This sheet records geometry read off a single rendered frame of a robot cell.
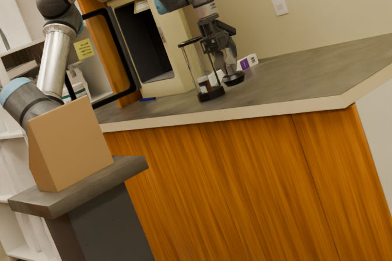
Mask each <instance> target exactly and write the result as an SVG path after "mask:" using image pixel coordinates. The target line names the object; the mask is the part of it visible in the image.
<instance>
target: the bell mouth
mask: <svg viewBox="0 0 392 261"><path fill-rule="evenodd" d="M147 9H150V7H149V4H148V1H147V0H135V4H134V14H136V13H139V12H142V11H145V10H147Z"/></svg>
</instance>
